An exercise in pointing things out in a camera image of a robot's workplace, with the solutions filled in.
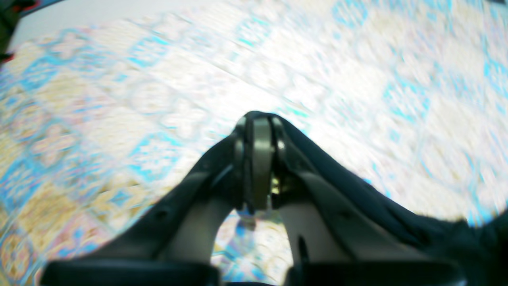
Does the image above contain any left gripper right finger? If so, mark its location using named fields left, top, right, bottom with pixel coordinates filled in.
left=253, top=118, right=465, bottom=286

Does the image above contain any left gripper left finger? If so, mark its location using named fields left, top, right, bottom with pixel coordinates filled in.
left=40, top=117, right=252, bottom=286

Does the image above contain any black long-sleeve t-shirt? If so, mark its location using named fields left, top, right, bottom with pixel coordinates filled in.
left=238, top=110, right=508, bottom=286

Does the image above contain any patterned tile tablecloth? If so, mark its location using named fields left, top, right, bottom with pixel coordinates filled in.
left=1, top=0, right=507, bottom=286

